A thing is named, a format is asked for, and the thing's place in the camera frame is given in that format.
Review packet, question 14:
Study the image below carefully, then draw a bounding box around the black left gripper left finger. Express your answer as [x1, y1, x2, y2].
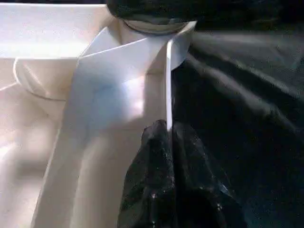
[117, 119, 178, 228]

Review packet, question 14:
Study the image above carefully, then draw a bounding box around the white plastic table top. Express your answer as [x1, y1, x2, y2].
[0, 3, 198, 228]

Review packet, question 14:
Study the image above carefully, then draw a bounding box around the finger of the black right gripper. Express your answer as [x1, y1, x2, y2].
[106, 0, 238, 23]

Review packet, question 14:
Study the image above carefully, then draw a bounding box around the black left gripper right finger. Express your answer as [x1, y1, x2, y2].
[171, 123, 249, 228]

